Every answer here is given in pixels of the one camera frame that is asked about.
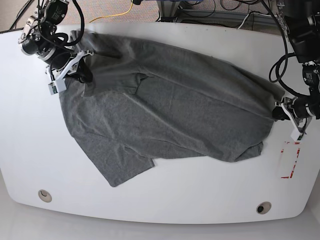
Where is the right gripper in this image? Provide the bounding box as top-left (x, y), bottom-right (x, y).
top-left (44, 49), bottom-right (94, 87)

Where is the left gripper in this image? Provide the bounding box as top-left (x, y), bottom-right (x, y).
top-left (272, 96), bottom-right (320, 135)

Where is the grey t-shirt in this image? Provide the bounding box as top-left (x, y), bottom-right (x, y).
top-left (59, 32), bottom-right (285, 187)

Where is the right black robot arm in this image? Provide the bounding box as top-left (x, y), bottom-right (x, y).
top-left (18, 0), bottom-right (94, 86)

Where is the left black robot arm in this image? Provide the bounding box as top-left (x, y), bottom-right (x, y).
top-left (261, 0), bottom-right (320, 142)

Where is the red tape rectangle marking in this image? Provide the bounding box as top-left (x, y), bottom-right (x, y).
top-left (278, 142), bottom-right (301, 179)

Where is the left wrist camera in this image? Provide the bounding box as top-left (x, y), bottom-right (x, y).
top-left (290, 129), bottom-right (304, 142)

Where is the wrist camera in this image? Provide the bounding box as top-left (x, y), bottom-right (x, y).
top-left (48, 81), bottom-right (58, 95)
top-left (290, 129), bottom-right (304, 142)

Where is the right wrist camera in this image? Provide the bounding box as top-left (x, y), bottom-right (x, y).
top-left (48, 81), bottom-right (58, 95)

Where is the yellow cable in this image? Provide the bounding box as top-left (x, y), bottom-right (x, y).
top-left (89, 0), bottom-right (133, 24)

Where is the right table cable grommet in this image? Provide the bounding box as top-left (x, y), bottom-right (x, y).
top-left (256, 201), bottom-right (272, 215)

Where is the table cable grommet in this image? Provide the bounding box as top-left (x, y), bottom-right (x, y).
top-left (38, 189), bottom-right (52, 203)
top-left (256, 201), bottom-right (272, 215)

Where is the white cable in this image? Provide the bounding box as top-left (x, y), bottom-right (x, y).
top-left (237, 12), bottom-right (253, 30)

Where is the aluminium frame stand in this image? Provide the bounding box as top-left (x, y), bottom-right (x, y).
top-left (156, 0), bottom-right (276, 29)

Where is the left table cable grommet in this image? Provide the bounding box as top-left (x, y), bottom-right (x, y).
top-left (38, 189), bottom-right (52, 203)

